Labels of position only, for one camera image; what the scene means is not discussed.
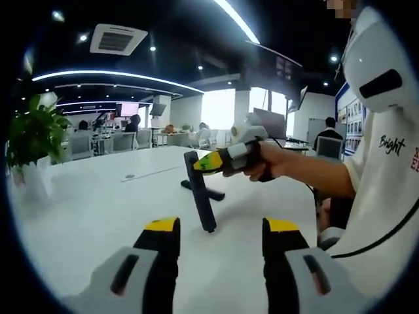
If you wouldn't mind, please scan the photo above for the long curved ceiling light strip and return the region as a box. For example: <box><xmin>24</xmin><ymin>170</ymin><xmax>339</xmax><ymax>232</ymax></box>
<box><xmin>211</xmin><ymin>0</ymin><xmax>262</xmax><ymax>44</ymax></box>
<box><xmin>31</xmin><ymin>69</ymin><xmax>204</xmax><ymax>96</ymax></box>

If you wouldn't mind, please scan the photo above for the group of white office chairs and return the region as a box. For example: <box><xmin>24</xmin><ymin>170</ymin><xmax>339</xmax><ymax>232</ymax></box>
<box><xmin>65</xmin><ymin>129</ymin><xmax>230</xmax><ymax>161</ymax></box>

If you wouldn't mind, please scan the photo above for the black device cable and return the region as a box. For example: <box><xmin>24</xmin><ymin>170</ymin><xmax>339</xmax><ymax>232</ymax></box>
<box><xmin>329</xmin><ymin>202</ymin><xmax>419</xmax><ymax>259</ymax></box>

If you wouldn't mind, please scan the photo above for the dark grey marker pen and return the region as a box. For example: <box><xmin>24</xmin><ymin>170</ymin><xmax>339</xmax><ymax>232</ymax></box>
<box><xmin>183</xmin><ymin>150</ymin><xmax>218</xmax><ymax>234</ymax></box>

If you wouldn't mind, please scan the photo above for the white chest-worn device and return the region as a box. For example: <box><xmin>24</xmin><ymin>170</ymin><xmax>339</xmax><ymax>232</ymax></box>
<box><xmin>340</xmin><ymin>6</ymin><xmax>419</xmax><ymax>114</ymax></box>

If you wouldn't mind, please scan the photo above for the white table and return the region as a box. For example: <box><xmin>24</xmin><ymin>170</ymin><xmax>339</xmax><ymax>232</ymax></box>
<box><xmin>8</xmin><ymin>145</ymin><xmax>331</xmax><ymax>314</ymax></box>

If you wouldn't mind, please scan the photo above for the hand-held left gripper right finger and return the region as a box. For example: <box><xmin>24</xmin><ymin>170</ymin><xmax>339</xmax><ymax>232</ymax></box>
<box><xmin>261</xmin><ymin>217</ymin><xmax>364</xmax><ymax>314</ymax></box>

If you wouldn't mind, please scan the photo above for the black remote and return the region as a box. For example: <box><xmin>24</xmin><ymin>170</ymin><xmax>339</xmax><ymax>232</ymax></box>
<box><xmin>179</xmin><ymin>179</ymin><xmax>227</xmax><ymax>202</ymax></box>

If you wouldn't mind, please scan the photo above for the person's right hand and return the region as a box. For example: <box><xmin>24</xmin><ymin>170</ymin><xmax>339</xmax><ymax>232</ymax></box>
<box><xmin>222</xmin><ymin>143</ymin><xmax>286</xmax><ymax>183</ymax></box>

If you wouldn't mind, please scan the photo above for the hanging dark display screen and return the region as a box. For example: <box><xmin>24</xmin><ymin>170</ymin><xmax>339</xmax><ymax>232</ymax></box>
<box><xmin>245</xmin><ymin>39</ymin><xmax>304</xmax><ymax>82</ymax></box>

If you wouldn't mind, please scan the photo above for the bright wall display screen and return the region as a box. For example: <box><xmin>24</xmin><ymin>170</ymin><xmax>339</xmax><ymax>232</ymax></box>
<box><xmin>116</xmin><ymin>101</ymin><xmax>140</xmax><ymax>117</ymax></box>

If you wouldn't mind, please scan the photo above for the blue white wall poster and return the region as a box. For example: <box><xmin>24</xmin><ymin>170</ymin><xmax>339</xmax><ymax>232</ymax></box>
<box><xmin>335</xmin><ymin>81</ymin><xmax>366</xmax><ymax>158</ymax></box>

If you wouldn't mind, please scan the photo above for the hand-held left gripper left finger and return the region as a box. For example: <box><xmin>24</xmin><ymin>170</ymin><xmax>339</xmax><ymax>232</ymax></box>
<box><xmin>60</xmin><ymin>216</ymin><xmax>181</xmax><ymax>314</ymax></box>

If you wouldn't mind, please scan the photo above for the desktop monitor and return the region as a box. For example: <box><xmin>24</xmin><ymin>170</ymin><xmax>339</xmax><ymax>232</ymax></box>
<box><xmin>251</xmin><ymin>107</ymin><xmax>286</xmax><ymax>140</ymax></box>

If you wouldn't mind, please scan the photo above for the green potted plant white pot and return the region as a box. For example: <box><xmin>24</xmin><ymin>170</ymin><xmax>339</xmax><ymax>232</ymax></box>
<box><xmin>6</xmin><ymin>93</ymin><xmax>73</xmax><ymax>203</ymax></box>

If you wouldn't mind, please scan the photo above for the ceiling air conditioner unit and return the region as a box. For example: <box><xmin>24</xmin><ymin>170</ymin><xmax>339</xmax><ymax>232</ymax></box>
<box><xmin>90</xmin><ymin>23</ymin><xmax>149</xmax><ymax>56</ymax></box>

